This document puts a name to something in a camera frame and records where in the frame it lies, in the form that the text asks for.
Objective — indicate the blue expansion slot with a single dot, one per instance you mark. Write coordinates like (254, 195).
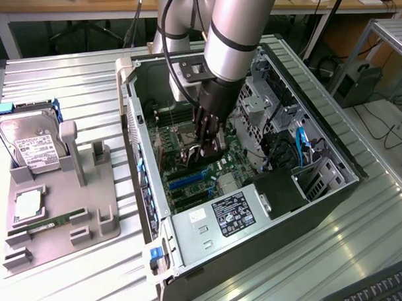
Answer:
(186, 180)

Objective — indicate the CPU socket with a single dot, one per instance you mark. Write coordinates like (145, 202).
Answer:
(185, 136)

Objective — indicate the wooden desk with grey frame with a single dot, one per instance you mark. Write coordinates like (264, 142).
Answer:
(77, 4)

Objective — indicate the grey parts rack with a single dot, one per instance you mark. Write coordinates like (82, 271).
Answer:
(60, 218)

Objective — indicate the blue case latch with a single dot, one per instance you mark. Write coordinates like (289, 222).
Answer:
(155, 254)

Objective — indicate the black RAM slots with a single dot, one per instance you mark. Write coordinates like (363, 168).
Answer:
(172, 116)

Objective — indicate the green motherboard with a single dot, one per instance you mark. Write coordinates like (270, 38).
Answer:
(193, 190)

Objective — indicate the black plastic air shroud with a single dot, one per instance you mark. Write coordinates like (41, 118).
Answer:
(278, 193)

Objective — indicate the aluminium slat table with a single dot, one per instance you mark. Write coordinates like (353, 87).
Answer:
(393, 35)

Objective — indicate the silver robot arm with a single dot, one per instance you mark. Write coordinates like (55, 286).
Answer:
(238, 33)

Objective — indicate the metal disk bay cage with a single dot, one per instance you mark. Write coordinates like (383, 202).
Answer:
(258, 106)

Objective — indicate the black computer tower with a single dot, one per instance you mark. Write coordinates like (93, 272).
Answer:
(356, 85)

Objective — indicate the open black PC case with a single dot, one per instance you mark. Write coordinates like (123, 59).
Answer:
(284, 226)

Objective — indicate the graphics card with metal bracket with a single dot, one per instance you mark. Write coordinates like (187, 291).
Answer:
(191, 156)

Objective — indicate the blue disk bracket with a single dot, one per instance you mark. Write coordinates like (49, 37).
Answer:
(55, 110)

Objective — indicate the silver chipset heat sink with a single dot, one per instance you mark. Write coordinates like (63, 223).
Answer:
(228, 184)

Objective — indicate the black keyboard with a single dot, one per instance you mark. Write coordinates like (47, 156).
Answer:
(371, 292)

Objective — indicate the silver CPU chip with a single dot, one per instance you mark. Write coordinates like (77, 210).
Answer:
(28, 208)

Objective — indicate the green RAM stick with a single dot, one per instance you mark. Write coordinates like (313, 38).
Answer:
(44, 225)

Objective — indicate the silver hard disk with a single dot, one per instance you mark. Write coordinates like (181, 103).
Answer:
(32, 144)

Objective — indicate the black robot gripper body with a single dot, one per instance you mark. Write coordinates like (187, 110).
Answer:
(221, 98)

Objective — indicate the grey power supply unit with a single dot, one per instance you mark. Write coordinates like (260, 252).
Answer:
(225, 224)

